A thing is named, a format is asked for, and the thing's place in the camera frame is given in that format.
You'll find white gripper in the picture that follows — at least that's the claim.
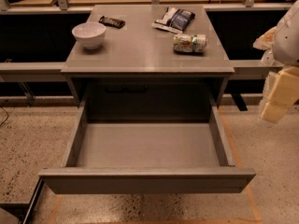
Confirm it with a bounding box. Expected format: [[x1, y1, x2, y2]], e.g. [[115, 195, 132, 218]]
[[253, 26, 299, 124]]

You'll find blue white chip bag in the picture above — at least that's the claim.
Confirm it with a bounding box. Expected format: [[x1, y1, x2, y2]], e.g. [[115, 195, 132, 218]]
[[152, 7, 195, 34]]

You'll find open grey top drawer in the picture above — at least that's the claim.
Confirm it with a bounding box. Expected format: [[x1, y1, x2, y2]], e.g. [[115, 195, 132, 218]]
[[39, 96, 255, 194]]

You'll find dark chocolate bar wrapper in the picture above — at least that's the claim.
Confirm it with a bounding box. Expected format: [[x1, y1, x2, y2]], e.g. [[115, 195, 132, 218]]
[[99, 16, 125, 29]]

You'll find grey drawer cabinet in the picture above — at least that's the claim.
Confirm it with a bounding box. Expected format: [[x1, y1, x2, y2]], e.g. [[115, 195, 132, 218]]
[[62, 5, 235, 120]]

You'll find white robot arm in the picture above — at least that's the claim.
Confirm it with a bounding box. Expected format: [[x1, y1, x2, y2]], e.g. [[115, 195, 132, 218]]
[[253, 1, 299, 124]]

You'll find white ceramic bowl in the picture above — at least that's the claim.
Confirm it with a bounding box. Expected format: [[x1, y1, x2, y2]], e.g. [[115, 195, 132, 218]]
[[72, 22, 106, 49]]

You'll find black cable on floor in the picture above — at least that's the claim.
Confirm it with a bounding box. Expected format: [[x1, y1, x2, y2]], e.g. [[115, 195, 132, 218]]
[[0, 105, 10, 129]]

